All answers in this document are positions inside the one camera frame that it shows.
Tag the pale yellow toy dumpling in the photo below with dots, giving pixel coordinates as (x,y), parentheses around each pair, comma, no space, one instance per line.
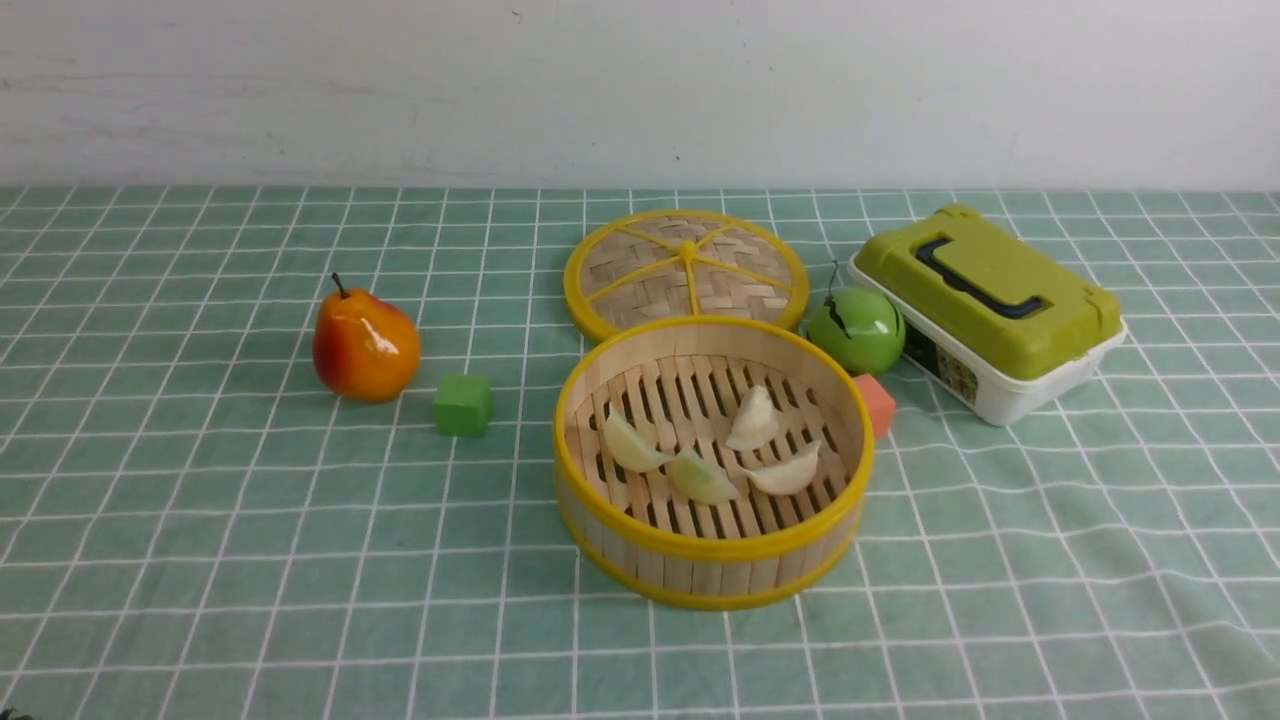
(631,451)

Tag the white toy dumpling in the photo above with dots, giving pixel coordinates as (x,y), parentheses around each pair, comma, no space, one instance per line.
(756,423)

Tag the yellow green toy dumpling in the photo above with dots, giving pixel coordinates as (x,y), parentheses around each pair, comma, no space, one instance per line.
(701,480)

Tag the cream toy dumpling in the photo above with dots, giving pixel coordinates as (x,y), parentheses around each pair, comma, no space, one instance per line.
(789,476)

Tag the woven bamboo steamer lid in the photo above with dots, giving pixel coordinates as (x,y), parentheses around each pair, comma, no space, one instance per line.
(653,265)

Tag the bamboo steamer tray yellow rim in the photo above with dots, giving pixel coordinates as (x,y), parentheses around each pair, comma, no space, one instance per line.
(680,382)

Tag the green toy cube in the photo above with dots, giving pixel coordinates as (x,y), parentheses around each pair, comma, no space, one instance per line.
(463,405)

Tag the green toy apple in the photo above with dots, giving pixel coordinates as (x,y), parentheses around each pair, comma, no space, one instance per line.
(859,328)

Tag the orange pink toy cube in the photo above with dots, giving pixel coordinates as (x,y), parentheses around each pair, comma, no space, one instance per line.
(880,404)

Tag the orange red toy pear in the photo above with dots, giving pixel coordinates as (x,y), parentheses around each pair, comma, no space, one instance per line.
(364,349)

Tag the green lidded white lunchbox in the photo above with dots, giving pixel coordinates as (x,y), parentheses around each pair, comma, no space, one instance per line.
(1002,326)

